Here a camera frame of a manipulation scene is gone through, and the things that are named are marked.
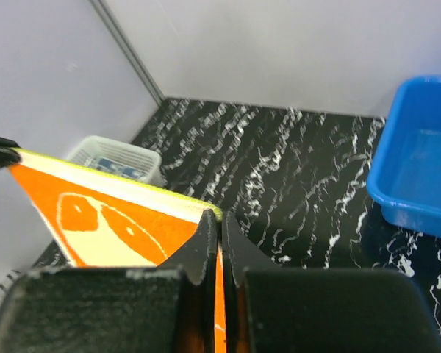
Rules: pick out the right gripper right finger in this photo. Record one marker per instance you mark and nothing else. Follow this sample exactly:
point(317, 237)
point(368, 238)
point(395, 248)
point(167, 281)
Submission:
point(273, 309)

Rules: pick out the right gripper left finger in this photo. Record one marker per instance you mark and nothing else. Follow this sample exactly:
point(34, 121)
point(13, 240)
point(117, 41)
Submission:
point(167, 308)

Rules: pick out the orange patterned cloth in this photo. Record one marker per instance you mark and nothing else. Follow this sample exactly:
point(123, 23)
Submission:
point(102, 220)

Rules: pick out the grey blue patterned towel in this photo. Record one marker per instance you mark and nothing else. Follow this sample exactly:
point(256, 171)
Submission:
point(116, 168)

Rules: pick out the white perforated plastic basket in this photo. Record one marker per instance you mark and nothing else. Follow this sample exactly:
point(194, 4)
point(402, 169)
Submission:
point(144, 160)

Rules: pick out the black marble pattern mat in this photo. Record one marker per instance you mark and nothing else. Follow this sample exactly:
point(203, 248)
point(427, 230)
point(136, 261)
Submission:
point(296, 183)

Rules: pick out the blue plastic bin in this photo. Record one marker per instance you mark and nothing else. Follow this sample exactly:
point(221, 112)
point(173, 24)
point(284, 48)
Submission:
point(405, 175)

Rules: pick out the left aluminium frame post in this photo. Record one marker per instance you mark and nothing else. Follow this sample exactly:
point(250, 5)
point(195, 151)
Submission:
point(110, 22)

